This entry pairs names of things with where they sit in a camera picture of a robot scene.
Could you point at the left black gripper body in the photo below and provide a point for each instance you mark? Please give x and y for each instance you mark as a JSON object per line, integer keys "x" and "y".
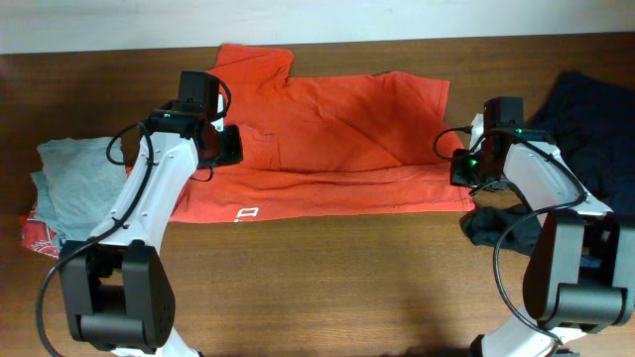
{"x": 228, "y": 148}

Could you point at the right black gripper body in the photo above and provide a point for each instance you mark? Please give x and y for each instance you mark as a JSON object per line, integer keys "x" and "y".
{"x": 470, "y": 171}

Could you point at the red soccer t-shirt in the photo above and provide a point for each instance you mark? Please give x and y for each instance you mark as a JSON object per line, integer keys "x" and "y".
{"x": 329, "y": 145}

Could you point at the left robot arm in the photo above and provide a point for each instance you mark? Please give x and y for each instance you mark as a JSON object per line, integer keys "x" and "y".
{"x": 117, "y": 296}

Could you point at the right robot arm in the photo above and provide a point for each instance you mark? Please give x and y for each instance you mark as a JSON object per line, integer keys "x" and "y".
{"x": 580, "y": 277}

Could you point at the dark navy garment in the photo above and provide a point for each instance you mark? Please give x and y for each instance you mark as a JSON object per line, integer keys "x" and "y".
{"x": 592, "y": 122}

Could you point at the folded grey t-shirt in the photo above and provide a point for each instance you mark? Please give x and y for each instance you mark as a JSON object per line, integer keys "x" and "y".
{"x": 80, "y": 152}

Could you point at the folded red printed t-shirt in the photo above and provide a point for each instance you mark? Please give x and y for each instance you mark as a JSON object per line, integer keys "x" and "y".
{"x": 37, "y": 238}

